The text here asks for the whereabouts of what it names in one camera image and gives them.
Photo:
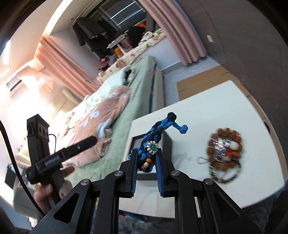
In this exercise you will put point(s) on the pink floral blanket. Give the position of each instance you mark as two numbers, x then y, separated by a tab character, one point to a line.
96	123

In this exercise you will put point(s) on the pink curtain left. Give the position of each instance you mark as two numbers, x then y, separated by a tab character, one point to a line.
67	71

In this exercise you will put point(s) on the white wall switch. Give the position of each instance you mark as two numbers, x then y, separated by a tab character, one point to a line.
210	39

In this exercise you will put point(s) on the person's left hand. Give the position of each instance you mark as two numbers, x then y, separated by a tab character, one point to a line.
43	192

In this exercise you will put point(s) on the pink curtain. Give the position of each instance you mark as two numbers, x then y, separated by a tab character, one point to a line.
67	71
178	29

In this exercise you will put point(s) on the black hanging clothes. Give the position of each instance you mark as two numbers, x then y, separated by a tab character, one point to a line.
88	32

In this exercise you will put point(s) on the green bed sheet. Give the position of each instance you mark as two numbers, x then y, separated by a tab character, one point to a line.
137	106

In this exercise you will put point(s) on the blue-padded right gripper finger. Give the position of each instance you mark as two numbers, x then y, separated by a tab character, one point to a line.
163	169
131	174

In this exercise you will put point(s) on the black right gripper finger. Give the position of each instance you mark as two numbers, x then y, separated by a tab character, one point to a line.
78	148

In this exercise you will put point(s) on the white bed frame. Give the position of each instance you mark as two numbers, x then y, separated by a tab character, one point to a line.
156	98

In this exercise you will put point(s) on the pink curtain right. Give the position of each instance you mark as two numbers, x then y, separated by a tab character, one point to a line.
178	29

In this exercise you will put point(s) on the floral cream pillow quilt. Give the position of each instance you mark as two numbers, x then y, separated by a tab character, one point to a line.
149	39

